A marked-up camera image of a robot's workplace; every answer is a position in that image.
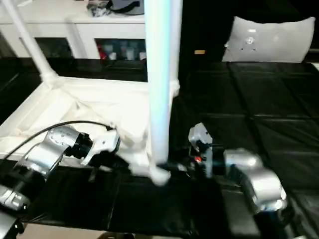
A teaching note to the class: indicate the white plastic table top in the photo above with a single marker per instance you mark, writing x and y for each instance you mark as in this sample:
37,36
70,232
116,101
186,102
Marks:
89,109

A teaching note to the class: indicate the white plastic table leg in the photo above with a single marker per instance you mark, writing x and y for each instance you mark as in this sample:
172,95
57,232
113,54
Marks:
158,74
175,42
30,42

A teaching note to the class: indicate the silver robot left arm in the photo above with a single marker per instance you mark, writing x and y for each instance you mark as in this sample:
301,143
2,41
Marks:
40,164

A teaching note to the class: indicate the black work mat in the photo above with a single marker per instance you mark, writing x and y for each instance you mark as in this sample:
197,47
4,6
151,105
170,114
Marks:
249,149

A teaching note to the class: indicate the cluster of small bottles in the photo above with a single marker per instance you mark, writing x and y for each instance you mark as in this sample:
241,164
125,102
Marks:
119,50

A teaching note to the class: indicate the black cabinet with yellow label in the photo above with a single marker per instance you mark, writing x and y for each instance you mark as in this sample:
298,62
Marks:
204,27

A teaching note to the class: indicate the white cushion with badge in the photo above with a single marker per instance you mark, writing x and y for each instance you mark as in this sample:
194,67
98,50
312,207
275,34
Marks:
269,40

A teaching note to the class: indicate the white cabinet with glass doors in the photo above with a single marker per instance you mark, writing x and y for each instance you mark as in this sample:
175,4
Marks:
65,27

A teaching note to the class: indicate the grey bag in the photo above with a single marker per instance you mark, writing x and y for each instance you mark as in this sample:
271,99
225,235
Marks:
127,5

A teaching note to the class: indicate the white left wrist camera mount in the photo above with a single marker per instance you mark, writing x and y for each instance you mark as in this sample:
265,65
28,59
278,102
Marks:
104,144

